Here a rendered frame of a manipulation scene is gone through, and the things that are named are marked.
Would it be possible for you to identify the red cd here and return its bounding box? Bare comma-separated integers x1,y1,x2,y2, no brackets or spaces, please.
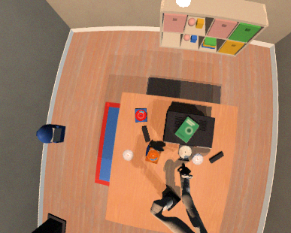
135,110,147,121

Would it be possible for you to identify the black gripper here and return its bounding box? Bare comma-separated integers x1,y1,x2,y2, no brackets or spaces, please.
177,163,191,177

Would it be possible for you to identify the black rectangular bar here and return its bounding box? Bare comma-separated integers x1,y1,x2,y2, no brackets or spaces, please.
209,152,224,164
142,126,150,142

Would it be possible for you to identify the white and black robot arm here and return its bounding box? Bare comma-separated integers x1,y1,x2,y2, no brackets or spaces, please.
150,174,208,233

